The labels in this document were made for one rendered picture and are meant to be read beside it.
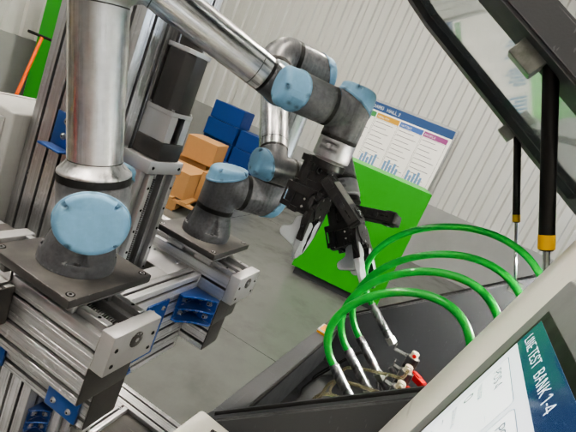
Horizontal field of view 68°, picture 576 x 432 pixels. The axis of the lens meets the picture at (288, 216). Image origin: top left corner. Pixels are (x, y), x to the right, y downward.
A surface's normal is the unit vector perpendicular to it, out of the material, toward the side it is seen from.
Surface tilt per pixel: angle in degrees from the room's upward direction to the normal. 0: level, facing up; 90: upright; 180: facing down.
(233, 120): 90
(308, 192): 90
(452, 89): 90
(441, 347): 90
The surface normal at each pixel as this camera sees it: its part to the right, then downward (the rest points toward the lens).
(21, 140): 0.85, 0.44
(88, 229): 0.30, 0.47
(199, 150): -0.16, 0.17
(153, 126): -0.36, 0.07
